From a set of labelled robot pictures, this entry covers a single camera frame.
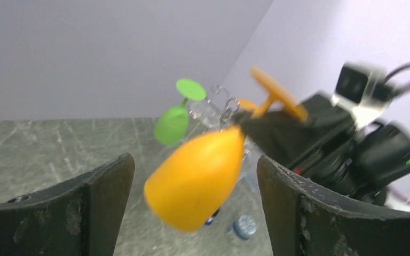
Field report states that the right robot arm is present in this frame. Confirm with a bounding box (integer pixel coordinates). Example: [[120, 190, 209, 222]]
[[232, 92, 410, 212]]

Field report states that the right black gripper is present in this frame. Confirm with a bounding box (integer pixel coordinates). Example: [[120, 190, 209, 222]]
[[233, 93, 355, 178]]

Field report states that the green plastic wine glass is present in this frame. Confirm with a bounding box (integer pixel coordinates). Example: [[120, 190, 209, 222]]
[[153, 78, 207, 145]]

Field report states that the clear wine glass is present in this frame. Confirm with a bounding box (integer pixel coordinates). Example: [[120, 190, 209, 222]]
[[187, 100, 220, 129]]

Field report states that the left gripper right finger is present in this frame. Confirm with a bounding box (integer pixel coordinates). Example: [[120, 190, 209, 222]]
[[257, 156, 410, 255]]

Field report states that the chrome wine glass rack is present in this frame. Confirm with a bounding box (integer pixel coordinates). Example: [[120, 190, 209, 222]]
[[211, 85, 240, 131]]

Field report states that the orange plastic goblet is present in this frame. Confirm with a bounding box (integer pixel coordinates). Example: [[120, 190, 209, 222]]
[[144, 66, 309, 233], [238, 99, 258, 112]]

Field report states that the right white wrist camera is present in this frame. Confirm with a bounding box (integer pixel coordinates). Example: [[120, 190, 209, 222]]
[[330, 61, 397, 130]]

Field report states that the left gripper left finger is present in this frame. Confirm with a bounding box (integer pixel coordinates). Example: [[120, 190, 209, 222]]
[[0, 153, 135, 255]]

